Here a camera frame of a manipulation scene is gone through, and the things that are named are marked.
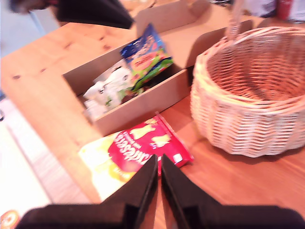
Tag red label tin can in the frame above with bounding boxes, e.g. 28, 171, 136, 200
277, 0, 294, 20

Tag woven wicker basket with handle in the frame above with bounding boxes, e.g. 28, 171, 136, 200
190, 0, 305, 158

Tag red white Maltesers bunnies bag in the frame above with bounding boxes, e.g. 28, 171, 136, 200
78, 114, 194, 201

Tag orange white round object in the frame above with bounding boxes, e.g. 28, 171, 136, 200
0, 209, 20, 229

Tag blue green mini eggs bag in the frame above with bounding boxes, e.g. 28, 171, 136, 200
120, 23, 174, 93

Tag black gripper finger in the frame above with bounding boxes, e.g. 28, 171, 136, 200
162, 154, 221, 229
101, 154, 158, 229
56, 0, 134, 30

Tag brown cardboard box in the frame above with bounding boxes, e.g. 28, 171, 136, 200
62, 0, 254, 137

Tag white bunny chocolate bag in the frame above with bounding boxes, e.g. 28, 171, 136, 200
82, 59, 134, 117

